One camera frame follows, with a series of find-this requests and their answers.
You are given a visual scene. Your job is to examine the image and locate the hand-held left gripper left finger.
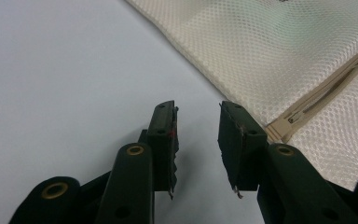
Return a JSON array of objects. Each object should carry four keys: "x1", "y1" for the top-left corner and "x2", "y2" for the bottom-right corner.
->
[{"x1": 145, "y1": 100, "x2": 180, "y2": 201}]

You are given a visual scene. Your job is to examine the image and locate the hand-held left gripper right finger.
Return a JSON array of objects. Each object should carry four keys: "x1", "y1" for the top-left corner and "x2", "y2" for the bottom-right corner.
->
[{"x1": 217, "y1": 100, "x2": 269, "y2": 200}]

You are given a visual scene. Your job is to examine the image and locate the clear zipper plastic bag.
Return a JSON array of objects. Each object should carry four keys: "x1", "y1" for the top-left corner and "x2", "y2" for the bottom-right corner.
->
[{"x1": 124, "y1": 0, "x2": 358, "y2": 191}]

